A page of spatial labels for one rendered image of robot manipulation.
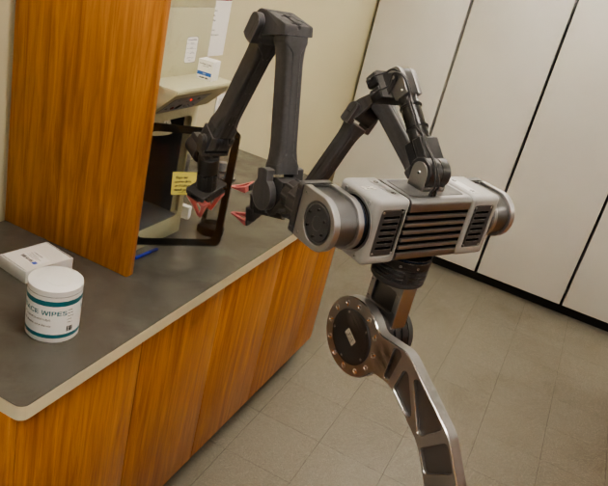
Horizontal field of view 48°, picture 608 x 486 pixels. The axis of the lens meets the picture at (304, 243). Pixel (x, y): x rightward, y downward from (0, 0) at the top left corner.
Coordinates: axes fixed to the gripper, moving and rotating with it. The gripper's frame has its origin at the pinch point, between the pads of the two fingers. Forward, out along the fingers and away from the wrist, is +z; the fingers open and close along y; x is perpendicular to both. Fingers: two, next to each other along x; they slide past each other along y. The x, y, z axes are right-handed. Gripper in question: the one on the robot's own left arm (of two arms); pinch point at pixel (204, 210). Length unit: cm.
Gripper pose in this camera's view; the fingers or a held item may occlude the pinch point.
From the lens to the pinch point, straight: 197.8
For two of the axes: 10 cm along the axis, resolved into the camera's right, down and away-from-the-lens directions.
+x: 7.9, 5.1, -3.4
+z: -1.6, 7.2, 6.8
